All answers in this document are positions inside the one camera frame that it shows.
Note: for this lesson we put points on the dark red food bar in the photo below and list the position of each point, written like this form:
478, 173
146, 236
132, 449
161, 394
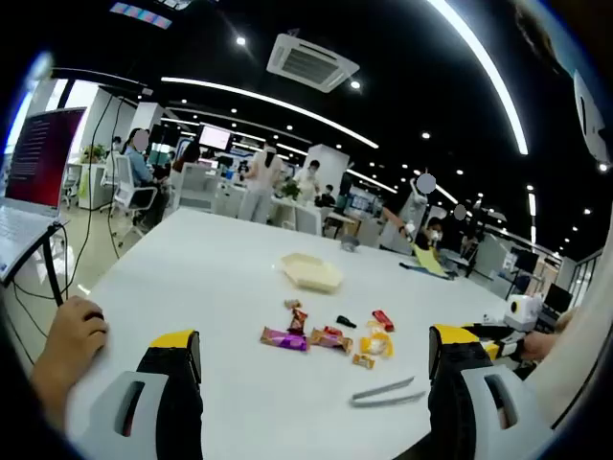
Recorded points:
298, 321

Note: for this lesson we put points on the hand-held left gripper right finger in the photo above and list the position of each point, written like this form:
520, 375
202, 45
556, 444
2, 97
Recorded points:
450, 383

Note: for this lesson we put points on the potted plant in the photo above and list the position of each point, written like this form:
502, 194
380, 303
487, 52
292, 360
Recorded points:
290, 190

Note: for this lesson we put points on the person's right hand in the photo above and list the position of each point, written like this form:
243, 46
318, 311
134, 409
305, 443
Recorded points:
541, 346

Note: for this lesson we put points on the tan food packet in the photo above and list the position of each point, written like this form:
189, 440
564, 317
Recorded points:
335, 342

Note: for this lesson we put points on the person's left hand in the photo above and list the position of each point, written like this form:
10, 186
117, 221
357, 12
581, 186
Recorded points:
74, 330

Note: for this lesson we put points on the open laptop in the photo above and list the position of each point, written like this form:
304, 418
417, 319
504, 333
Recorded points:
43, 158

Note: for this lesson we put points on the cream hexagonal container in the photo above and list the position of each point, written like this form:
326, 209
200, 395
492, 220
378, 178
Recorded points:
311, 275

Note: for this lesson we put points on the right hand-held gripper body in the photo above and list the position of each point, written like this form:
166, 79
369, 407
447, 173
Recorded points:
523, 311

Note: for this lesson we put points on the person's white shirt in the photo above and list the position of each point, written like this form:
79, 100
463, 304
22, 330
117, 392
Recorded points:
574, 364

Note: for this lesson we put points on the blue cloth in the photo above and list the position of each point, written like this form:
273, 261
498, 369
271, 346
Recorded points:
409, 267

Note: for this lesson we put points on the grey cloth bundle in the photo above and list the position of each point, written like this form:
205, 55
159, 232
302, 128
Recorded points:
349, 243

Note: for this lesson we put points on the wall monitor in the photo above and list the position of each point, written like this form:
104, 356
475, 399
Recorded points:
214, 137

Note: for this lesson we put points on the black food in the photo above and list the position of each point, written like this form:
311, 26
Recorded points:
346, 321

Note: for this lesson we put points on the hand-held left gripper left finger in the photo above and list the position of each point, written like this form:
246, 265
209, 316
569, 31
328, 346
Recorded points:
167, 383

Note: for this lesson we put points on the white office chair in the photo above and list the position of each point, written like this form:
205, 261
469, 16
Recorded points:
125, 177

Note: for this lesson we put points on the person's head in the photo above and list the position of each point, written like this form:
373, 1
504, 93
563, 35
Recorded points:
536, 29

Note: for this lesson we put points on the grey food tongs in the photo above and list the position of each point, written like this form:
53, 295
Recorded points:
358, 400

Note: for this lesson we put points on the white worn device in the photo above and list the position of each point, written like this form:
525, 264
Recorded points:
591, 120

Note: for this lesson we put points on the bright red food bar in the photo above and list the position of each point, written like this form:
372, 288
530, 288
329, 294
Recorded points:
383, 320

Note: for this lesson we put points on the purple food packet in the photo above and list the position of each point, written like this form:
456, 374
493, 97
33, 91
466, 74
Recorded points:
285, 340

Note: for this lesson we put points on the long ceiling light strip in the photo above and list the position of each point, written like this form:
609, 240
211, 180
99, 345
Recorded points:
498, 79
268, 99

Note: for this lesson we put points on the yellow cloth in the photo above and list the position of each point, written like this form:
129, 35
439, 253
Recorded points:
428, 261

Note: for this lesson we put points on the black laptop stand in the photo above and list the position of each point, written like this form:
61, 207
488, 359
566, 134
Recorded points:
52, 268

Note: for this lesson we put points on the ceiling air conditioner vent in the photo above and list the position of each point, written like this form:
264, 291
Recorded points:
311, 62

